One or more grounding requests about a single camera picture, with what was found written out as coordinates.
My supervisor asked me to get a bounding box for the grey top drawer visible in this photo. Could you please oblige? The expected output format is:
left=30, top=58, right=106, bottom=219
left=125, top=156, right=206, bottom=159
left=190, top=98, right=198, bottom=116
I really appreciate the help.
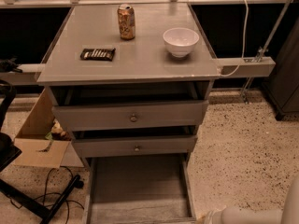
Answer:
left=52, top=101, right=208, bottom=132

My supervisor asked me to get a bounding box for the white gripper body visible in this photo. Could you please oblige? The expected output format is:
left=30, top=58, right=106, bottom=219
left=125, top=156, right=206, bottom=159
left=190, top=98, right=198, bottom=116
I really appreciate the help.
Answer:
left=204, top=208, right=231, bottom=224

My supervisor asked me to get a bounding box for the cardboard box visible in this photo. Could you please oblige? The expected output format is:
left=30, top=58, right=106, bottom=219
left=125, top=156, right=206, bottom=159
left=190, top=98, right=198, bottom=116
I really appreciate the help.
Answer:
left=12, top=89, right=71, bottom=169

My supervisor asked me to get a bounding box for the orange soda can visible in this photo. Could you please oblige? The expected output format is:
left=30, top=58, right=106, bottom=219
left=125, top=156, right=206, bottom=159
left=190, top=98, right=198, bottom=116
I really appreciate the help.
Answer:
left=117, top=4, right=135, bottom=40

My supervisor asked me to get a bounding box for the grey bottom drawer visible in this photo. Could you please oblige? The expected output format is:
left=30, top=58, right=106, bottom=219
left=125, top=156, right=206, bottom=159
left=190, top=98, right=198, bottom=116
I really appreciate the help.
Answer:
left=82, top=154, right=196, bottom=224

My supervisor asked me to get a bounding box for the white cable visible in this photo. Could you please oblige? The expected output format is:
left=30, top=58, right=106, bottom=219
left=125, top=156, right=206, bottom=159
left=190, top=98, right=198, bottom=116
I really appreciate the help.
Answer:
left=220, top=0, right=249, bottom=78

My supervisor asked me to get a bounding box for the dark grey cabinet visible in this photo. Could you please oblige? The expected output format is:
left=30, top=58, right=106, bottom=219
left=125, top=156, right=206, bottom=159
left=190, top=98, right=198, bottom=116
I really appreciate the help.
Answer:
left=263, top=19, right=299, bottom=120

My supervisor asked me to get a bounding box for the dark snack bar packet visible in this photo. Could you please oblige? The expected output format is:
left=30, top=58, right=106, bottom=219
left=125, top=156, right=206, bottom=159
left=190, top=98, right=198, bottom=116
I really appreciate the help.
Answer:
left=80, top=49, right=116, bottom=62

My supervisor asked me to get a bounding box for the grey drawer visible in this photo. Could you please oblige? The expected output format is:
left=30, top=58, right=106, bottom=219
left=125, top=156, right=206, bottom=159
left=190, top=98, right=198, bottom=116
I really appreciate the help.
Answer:
left=82, top=154, right=196, bottom=224
left=52, top=101, right=208, bottom=132
left=73, top=135, right=197, bottom=158

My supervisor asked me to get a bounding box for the white bowl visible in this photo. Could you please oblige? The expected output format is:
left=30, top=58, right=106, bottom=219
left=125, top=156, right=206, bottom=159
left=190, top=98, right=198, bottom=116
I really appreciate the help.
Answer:
left=163, top=27, right=199, bottom=58

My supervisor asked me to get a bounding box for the grey drawer cabinet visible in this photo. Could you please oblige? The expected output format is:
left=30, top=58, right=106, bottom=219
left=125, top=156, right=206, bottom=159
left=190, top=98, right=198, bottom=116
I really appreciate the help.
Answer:
left=36, top=2, right=222, bottom=173

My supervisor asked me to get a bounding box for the grey middle drawer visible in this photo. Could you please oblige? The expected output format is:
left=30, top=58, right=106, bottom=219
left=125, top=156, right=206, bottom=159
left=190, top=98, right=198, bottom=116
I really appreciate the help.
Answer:
left=73, top=135, right=197, bottom=158

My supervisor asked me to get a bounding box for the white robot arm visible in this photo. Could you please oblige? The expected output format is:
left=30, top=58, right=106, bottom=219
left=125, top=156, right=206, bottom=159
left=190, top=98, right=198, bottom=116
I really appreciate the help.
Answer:
left=203, top=175, right=299, bottom=224

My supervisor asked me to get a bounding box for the brown item in box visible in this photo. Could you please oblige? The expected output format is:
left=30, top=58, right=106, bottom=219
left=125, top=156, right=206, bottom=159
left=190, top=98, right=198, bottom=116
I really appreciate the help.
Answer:
left=50, top=119, right=71, bottom=141

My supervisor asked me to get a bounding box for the black stand frame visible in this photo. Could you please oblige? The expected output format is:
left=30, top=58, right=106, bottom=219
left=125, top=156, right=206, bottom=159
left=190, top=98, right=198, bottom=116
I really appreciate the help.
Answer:
left=0, top=93, right=86, bottom=224

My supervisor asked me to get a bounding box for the metal railing beam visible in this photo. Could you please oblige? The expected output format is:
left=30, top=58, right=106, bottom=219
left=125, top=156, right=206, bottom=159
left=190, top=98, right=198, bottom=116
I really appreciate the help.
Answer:
left=0, top=57, right=276, bottom=86

